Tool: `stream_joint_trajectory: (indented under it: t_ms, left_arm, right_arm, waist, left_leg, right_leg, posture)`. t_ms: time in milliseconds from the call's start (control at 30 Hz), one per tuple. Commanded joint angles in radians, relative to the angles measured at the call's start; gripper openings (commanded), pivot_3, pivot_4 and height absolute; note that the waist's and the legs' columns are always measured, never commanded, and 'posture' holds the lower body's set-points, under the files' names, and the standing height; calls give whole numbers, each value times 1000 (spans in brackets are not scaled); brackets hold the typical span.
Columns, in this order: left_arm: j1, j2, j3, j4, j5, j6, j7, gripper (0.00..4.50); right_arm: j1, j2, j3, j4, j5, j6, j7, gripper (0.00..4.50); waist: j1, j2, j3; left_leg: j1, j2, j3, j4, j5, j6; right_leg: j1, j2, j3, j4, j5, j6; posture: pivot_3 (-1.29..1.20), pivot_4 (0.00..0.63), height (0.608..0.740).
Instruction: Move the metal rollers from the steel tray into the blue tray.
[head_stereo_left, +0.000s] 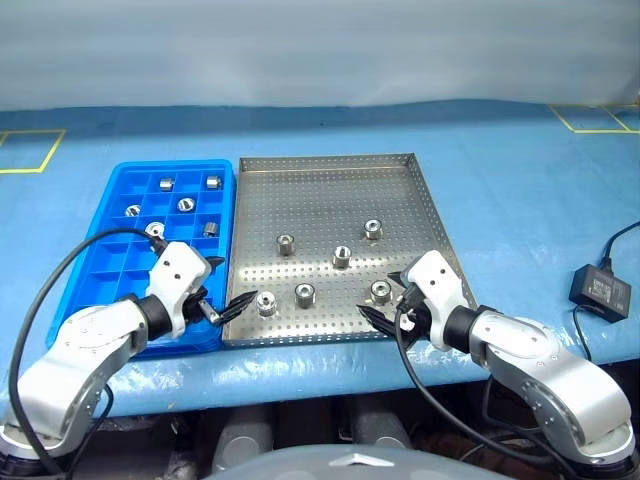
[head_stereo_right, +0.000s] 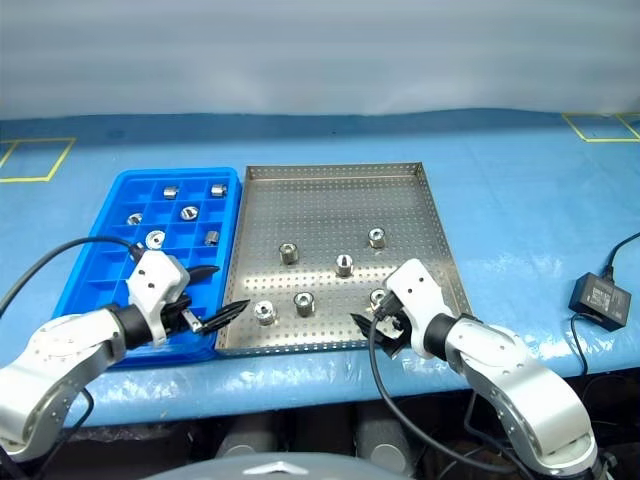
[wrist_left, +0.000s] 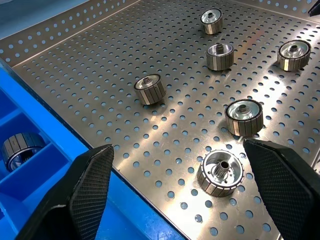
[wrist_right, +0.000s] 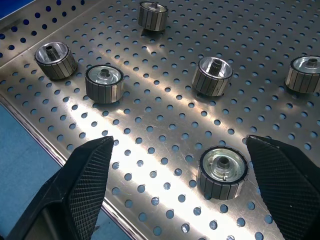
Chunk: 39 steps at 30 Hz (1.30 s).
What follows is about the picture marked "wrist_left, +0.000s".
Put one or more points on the blue compartment tray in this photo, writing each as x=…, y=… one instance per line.
x=50, y=112

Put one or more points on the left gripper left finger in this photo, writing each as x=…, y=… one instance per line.
x=85, y=190

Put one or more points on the perforated metal tray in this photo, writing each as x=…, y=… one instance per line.
x=100, y=75

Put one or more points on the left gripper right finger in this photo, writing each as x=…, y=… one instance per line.
x=282, y=185

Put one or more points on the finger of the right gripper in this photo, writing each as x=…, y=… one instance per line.
x=315, y=7

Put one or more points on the metal motor rotor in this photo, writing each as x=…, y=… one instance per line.
x=293, y=58
x=220, y=58
x=212, y=23
x=17, y=146
x=243, y=122
x=215, y=182
x=151, y=91

